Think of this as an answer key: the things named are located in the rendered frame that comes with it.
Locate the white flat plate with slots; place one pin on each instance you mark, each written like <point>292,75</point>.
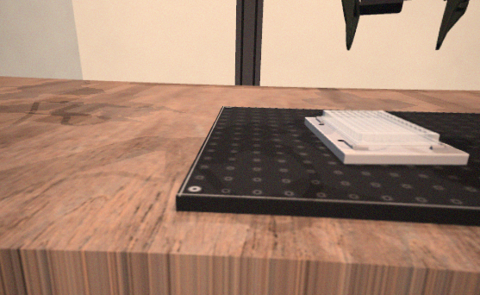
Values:
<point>349,153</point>

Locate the white well plate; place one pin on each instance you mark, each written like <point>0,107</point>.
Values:
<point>378,129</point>

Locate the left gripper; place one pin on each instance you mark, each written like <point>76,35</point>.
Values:
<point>381,7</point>

